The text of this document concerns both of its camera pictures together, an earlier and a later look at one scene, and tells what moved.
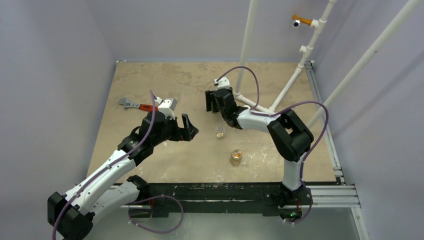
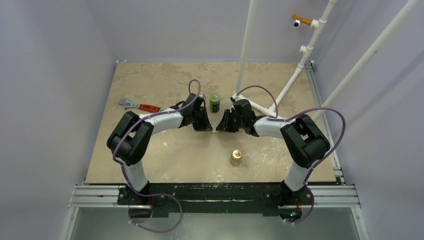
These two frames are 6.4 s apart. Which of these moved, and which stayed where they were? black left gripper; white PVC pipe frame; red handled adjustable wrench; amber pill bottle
Moved: black left gripper
Stayed: amber pill bottle; white PVC pipe frame; red handled adjustable wrench
